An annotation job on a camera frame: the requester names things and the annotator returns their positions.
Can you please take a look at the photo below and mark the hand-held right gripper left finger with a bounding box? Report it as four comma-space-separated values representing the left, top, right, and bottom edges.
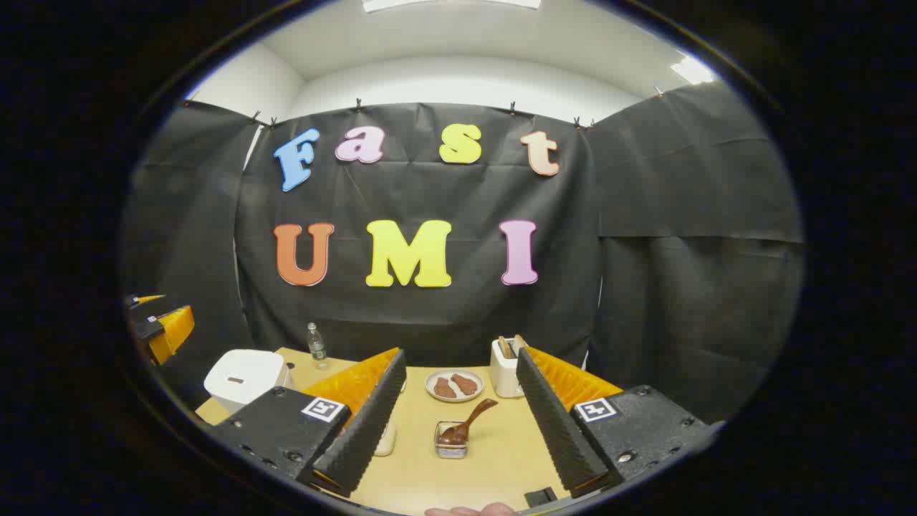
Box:
212, 348, 408, 499

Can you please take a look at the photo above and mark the black backdrop cloth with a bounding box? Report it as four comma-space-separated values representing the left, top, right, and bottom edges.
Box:
122, 82, 805, 424

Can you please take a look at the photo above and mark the white round plate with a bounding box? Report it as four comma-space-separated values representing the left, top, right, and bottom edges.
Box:
426, 369, 484, 403

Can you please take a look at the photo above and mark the white toaster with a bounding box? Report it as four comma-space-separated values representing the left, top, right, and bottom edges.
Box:
491, 337, 527, 398

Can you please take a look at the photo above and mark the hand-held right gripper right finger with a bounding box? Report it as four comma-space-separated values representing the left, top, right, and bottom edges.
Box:
516, 347, 717, 500

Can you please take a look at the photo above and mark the white rice cooker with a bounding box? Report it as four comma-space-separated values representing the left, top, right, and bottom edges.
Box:
204, 349, 292, 415

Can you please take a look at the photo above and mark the clear plastic water bottle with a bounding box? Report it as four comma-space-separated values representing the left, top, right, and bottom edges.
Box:
307, 322, 330, 371

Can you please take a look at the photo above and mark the ceiling light panel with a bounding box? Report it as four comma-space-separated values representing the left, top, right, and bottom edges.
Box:
362, 0, 542, 13

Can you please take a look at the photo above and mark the brown wooden spoon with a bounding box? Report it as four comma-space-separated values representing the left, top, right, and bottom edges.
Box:
438, 398, 499, 445

